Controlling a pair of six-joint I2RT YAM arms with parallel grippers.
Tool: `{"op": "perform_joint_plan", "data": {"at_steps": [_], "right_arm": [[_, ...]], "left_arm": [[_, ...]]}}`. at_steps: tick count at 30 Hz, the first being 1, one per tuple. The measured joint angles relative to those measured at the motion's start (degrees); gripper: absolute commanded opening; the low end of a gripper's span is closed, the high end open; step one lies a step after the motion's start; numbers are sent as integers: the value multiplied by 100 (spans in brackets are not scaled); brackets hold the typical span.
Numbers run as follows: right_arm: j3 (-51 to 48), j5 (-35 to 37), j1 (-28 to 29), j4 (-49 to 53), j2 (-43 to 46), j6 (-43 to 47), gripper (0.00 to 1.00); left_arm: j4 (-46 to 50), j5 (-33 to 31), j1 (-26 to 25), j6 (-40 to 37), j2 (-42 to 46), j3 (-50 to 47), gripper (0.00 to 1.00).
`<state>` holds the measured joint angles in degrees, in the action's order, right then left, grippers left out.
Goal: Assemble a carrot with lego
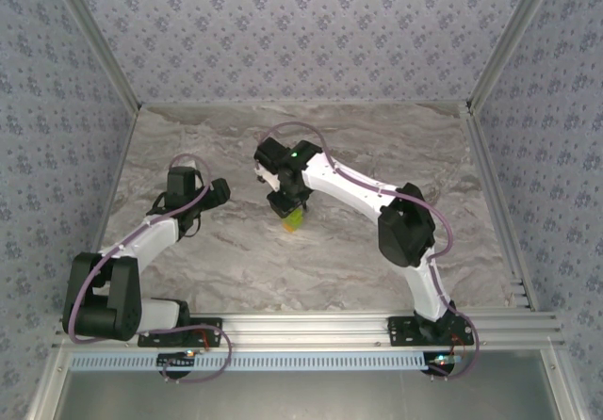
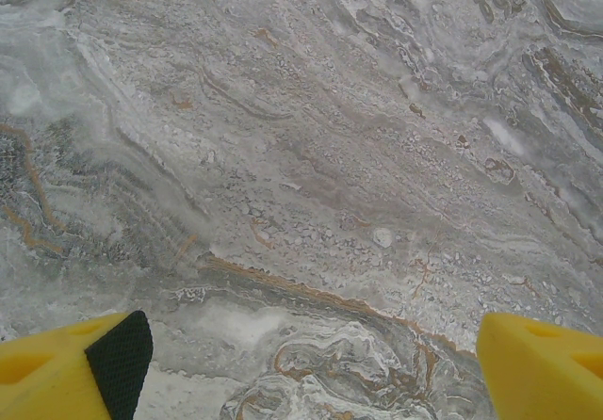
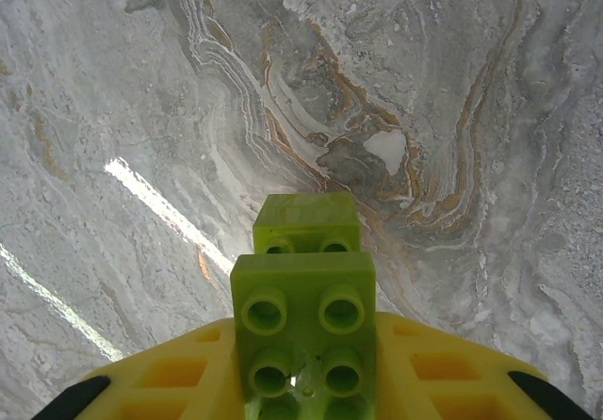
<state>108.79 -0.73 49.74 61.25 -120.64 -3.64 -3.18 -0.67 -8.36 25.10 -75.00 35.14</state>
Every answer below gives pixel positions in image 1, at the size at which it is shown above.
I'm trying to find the grey metal panel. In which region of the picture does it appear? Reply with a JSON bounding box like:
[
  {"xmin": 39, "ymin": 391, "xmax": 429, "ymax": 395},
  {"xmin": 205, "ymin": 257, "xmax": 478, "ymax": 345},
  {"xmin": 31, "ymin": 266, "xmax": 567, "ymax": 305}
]
[{"xmin": 32, "ymin": 348, "xmax": 580, "ymax": 420}]

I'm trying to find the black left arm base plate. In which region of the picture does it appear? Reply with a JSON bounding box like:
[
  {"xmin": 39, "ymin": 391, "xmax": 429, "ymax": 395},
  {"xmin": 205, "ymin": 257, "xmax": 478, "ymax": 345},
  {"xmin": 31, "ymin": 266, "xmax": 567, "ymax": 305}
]
[{"xmin": 137, "ymin": 318, "xmax": 223, "ymax": 348}]

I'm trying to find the small black electronics board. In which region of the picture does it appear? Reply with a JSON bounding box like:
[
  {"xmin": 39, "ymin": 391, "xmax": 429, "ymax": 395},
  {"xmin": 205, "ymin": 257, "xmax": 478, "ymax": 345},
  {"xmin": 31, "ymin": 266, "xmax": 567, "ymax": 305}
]
[
  {"xmin": 423, "ymin": 351, "xmax": 465, "ymax": 375},
  {"xmin": 156, "ymin": 349, "xmax": 198, "ymax": 372}
]

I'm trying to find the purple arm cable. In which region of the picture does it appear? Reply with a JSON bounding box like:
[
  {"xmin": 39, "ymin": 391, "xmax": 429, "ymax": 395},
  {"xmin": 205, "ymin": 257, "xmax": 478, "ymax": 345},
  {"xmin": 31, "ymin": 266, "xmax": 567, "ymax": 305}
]
[
  {"xmin": 258, "ymin": 121, "xmax": 480, "ymax": 382},
  {"xmin": 62, "ymin": 153, "xmax": 233, "ymax": 386}
]

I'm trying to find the white slotted cable duct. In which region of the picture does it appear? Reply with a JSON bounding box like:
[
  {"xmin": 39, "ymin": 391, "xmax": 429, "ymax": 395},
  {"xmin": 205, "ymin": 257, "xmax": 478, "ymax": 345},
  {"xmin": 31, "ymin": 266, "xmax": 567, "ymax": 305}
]
[{"xmin": 69, "ymin": 351, "xmax": 428, "ymax": 373}]

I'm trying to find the aluminium mounting rail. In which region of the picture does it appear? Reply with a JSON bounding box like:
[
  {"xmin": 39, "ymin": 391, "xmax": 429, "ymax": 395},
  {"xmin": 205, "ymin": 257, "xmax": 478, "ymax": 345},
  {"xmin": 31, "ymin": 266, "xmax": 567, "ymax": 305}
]
[{"xmin": 51, "ymin": 311, "xmax": 566, "ymax": 350}]

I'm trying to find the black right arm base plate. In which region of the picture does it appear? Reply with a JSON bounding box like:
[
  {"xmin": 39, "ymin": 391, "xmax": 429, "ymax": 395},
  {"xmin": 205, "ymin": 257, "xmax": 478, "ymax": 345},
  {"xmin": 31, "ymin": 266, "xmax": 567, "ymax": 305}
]
[{"xmin": 386, "ymin": 315, "xmax": 475, "ymax": 348}]

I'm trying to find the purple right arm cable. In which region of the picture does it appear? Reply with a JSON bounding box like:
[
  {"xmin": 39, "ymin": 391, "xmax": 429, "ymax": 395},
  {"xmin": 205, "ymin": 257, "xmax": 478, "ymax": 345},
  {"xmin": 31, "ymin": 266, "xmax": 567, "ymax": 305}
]
[{"xmin": 258, "ymin": 121, "xmax": 480, "ymax": 382}]

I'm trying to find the aluminium side rail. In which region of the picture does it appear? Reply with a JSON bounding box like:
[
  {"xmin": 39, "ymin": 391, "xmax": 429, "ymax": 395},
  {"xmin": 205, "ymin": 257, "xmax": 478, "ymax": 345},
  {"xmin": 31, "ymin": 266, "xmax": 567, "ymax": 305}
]
[
  {"xmin": 93, "ymin": 108, "xmax": 142, "ymax": 251},
  {"xmin": 464, "ymin": 104, "xmax": 541, "ymax": 311}
]

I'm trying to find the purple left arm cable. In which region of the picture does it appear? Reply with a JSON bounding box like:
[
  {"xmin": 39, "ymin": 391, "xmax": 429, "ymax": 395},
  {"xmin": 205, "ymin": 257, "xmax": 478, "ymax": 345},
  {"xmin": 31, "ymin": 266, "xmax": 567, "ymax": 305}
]
[{"xmin": 62, "ymin": 153, "xmax": 233, "ymax": 386}]

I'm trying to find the aluminium frame post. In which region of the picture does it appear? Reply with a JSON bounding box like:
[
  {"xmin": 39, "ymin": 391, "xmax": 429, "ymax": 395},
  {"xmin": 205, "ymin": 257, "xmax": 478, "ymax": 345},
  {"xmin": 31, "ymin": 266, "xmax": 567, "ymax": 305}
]
[
  {"xmin": 465, "ymin": 0, "xmax": 562, "ymax": 115},
  {"xmin": 46, "ymin": 0, "xmax": 142, "ymax": 113}
]

